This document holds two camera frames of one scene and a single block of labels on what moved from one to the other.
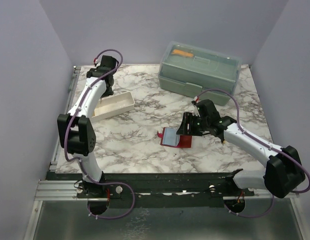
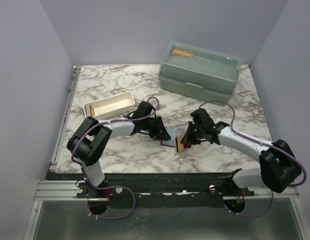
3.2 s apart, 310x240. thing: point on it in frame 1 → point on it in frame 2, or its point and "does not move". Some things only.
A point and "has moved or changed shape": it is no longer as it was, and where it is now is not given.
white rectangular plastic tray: x=113 y=105 does not move
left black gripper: x=107 y=93 → x=162 y=133
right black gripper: x=188 y=118 → x=188 y=138
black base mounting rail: x=158 y=190 does not move
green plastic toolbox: x=191 y=69 does not move
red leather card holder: x=170 y=138 has moved or changed shape
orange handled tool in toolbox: x=179 y=52 does not move
